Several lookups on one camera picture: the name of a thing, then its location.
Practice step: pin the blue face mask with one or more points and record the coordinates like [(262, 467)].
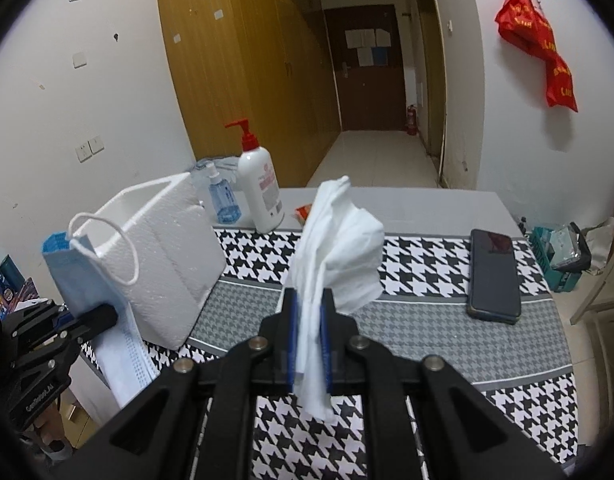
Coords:
[(97, 295)]

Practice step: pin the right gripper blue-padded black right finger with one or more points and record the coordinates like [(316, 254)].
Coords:
[(423, 419)]

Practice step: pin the white styrofoam box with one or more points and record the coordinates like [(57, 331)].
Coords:
[(155, 241)]

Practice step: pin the teal basket with items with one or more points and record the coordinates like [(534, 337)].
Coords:
[(562, 254)]

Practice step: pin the white tissue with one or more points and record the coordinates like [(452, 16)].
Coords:
[(340, 249)]

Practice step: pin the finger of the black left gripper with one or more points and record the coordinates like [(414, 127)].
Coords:
[(89, 325), (63, 316)]

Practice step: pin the dark brown door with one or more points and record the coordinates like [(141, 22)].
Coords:
[(368, 67)]

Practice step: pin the white pump lotion bottle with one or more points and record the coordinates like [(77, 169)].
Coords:
[(258, 181)]

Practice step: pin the black smartphone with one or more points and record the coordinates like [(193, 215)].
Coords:
[(494, 285)]

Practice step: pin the red fire extinguisher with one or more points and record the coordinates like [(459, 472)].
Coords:
[(412, 120)]

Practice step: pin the red hanging bag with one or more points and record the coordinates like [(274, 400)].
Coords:
[(521, 24)]

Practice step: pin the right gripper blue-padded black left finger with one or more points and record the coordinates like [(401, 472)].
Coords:
[(195, 421)]

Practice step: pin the blue spray bottle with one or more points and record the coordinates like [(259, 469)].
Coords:
[(222, 196)]

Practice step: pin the red snack packet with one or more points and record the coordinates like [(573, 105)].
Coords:
[(302, 213)]

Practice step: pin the houndstooth table mat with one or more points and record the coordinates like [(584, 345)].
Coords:
[(524, 369)]

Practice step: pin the wooden wardrobe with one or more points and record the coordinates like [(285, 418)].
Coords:
[(264, 60)]

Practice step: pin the white wall switch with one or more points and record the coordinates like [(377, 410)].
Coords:
[(89, 148)]

